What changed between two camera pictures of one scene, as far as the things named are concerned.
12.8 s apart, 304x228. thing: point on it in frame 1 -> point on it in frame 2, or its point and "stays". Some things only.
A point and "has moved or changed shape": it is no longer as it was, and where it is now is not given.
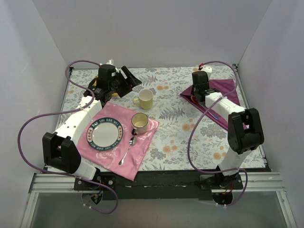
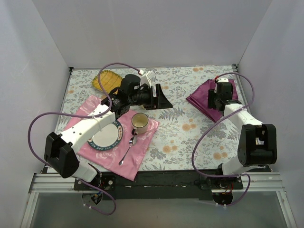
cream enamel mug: [139, 121] stays
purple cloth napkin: [226, 88] has moved or changed shape
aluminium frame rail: [47, 183] stays
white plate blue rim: [105, 134] stays
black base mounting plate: [155, 185] stays
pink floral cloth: [125, 160] stays
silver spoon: [132, 141] stays
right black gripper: [197, 95] -> [211, 99]
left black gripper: [124, 81] -> [154, 97]
